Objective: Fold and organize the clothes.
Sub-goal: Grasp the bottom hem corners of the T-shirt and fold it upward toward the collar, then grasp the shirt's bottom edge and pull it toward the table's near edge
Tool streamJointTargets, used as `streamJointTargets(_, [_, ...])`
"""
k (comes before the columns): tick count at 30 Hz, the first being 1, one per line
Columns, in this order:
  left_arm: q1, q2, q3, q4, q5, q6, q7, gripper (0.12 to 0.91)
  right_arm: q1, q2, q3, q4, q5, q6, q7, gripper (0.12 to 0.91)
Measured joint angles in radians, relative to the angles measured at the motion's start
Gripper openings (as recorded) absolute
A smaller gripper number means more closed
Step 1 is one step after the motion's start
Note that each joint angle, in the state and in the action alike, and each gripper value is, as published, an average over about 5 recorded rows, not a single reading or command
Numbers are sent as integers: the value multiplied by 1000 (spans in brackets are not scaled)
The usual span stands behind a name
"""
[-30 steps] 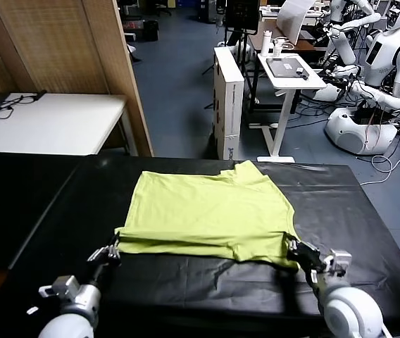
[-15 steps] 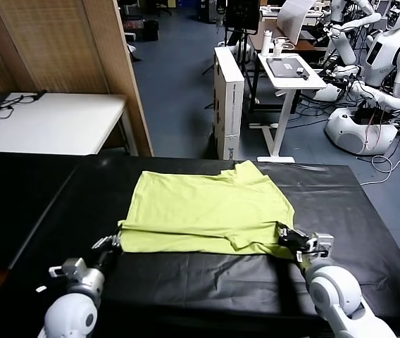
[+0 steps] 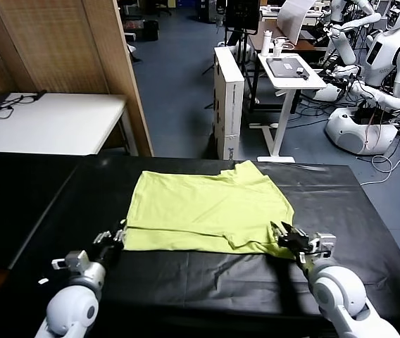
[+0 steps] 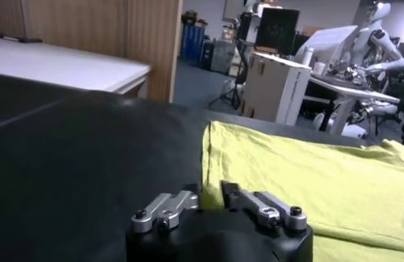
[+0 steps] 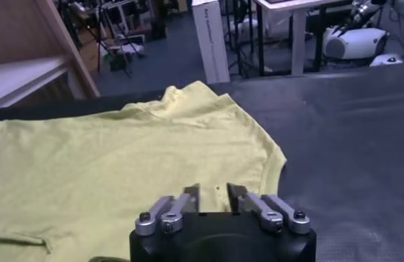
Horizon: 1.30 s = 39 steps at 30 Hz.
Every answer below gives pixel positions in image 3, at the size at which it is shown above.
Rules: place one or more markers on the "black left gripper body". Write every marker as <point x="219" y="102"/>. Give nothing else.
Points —
<point x="107" y="251"/>

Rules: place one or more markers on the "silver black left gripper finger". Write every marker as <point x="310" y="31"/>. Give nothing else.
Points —
<point x="119" y="236"/>
<point x="101" y="237"/>

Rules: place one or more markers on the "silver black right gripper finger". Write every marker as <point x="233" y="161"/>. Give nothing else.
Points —
<point x="293" y="229"/>
<point x="276" y="230"/>

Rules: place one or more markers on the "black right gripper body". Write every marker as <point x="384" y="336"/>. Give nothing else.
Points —
<point x="296" y="243"/>

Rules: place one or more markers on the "yellow-green t-shirt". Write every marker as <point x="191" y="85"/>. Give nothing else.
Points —
<point x="203" y="207"/>

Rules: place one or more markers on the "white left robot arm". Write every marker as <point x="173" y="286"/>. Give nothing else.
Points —
<point x="76" y="303"/>

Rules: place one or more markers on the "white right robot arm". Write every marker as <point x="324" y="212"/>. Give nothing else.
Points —
<point x="337" y="292"/>

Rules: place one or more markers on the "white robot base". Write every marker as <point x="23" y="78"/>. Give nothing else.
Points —
<point x="351" y="135"/>

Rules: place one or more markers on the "black table cover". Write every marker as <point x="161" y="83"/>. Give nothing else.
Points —
<point x="326" y="197"/>

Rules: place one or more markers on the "black side table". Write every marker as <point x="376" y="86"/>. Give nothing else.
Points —
<point x="10" y="197"/>

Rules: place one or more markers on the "white folding table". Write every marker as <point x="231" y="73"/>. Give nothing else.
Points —
<point x="52" y="123"/>

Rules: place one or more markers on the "tall white cardboard box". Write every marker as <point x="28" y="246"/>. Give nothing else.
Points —
<point x="228" y="95"/>

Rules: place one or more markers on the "white standing desk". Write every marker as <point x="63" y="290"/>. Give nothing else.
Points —
<point x="291" y="82"/>

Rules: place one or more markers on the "small black device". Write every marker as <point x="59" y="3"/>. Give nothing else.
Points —
<point x="302" y="73"/>

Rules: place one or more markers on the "grey laptop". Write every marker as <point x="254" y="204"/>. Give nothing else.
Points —
<point x="284" y="67"/>

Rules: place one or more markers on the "white cup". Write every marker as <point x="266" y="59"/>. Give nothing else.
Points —
<point x="277" y="51"/>

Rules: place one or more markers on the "brown desk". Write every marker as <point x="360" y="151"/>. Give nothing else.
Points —
<point x="305" y="45"/>

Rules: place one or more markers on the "white water bottle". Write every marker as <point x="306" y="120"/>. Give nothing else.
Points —
<point x="265" y="44"/>

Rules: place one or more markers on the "black tripod stand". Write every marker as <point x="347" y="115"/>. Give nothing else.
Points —
<point x="244" y="44"/>

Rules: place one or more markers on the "white humanoid robot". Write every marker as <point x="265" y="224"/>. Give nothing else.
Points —
<point x="342" y="45"/>
<point x="379" y="60"/>

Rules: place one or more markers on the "wooden folding screen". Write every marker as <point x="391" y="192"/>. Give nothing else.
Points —
<point x="62" y="45"/>

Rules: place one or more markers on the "black trash bin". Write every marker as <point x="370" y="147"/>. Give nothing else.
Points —
<point x="150" y="31"/>

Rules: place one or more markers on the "white curved sheet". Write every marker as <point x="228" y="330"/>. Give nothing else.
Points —
<point x="291" y="21"/>

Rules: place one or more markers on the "black monitor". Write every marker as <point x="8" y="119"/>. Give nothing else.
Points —
<point x="241" y="14"/>

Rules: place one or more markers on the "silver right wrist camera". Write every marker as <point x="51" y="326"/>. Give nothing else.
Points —
<point x="325" y="243"/>

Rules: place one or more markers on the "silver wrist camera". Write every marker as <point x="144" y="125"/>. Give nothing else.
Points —
<point x="75" y="260"/>
<point x="325" y="243"/>

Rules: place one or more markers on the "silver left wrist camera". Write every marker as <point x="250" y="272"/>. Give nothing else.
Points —
<point x="75" y="260"/>

